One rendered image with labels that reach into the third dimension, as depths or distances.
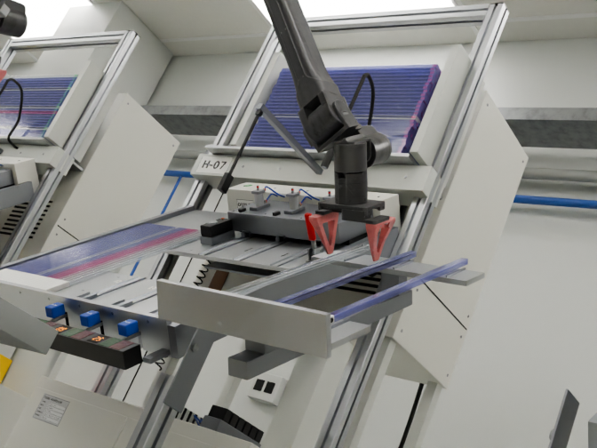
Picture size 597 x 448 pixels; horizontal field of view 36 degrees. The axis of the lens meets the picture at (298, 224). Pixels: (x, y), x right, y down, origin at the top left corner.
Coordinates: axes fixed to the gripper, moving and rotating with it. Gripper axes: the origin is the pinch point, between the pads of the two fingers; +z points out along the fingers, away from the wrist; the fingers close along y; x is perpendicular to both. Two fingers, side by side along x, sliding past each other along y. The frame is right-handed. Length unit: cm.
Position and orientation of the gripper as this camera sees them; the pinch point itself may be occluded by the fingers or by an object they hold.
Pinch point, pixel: (352, 252)
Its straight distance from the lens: 162.5
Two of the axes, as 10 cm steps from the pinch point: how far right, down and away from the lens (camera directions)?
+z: 0.4, 9.7, 2.2
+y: -8.0, -1.1, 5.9
